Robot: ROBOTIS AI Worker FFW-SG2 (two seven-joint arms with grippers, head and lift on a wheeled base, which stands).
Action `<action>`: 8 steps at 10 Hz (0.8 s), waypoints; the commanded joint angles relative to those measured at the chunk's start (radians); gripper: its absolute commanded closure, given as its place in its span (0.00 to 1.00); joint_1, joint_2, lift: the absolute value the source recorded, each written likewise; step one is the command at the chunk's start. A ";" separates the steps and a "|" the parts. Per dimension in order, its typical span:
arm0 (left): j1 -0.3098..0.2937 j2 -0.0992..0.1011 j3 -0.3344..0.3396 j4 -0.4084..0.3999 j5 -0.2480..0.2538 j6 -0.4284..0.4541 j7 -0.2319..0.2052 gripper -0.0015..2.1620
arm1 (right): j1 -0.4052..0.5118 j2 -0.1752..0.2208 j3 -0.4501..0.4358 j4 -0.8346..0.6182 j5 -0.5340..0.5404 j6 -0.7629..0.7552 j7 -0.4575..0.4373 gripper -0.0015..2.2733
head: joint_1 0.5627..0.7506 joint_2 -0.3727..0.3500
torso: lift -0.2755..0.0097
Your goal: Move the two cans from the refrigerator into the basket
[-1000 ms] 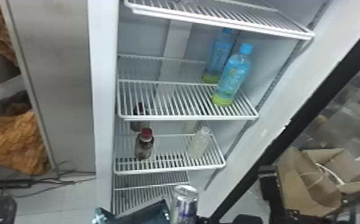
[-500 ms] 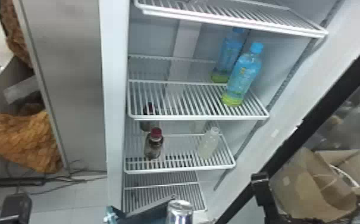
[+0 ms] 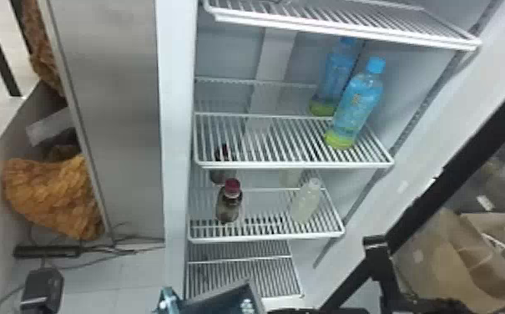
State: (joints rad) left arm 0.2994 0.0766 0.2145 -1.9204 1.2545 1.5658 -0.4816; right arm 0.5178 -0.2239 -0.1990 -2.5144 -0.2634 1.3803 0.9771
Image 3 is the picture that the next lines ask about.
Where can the fridge door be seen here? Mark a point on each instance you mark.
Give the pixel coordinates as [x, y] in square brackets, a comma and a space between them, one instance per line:
[449, 131]

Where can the orange cloth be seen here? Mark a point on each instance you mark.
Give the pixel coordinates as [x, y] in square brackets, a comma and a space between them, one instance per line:
[52, 197]
[39, 48]

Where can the white fridge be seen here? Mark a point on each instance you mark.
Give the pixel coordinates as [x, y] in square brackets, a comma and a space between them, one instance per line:
[116, 131]

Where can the blue bottle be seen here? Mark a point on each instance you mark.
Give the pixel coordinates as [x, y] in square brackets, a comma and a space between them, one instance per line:
[336, 74]
[355, 105]

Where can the brown bottle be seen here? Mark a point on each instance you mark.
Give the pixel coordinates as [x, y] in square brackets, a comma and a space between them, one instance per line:
[229, 204]

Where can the clear bottle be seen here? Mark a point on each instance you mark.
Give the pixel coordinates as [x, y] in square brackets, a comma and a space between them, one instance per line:
[305, 201]

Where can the black power strip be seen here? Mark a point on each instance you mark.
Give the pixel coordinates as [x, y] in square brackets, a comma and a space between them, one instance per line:
[46, 251]

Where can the black power adapter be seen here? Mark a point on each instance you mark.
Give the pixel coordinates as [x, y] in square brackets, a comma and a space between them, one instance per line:
[41, 289]

